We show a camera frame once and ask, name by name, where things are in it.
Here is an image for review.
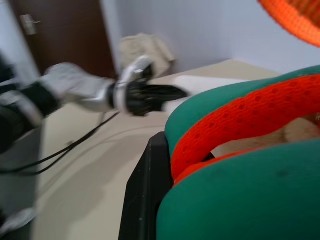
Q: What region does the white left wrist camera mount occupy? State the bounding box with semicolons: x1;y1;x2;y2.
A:
112;55;155;116

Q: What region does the orange and teal backpack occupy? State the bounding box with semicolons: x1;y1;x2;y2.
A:
155;0;320;240

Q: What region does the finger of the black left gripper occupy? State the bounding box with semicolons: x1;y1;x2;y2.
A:
147;83;189;100
144;98;164;113

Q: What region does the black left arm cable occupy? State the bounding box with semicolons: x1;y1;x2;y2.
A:
0;110;121;177

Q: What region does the beige cloth bag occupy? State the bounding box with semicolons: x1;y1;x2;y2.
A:
117;34;176;79

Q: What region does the silver door handle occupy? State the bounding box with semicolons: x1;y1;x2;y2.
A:
19;14;42;36

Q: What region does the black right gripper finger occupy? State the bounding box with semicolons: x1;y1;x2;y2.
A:
118;131;176;240

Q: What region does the white box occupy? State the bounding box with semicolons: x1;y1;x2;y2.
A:
159;74;253;119

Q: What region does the dark brown door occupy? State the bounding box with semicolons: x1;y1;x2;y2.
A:
11;0;119;80

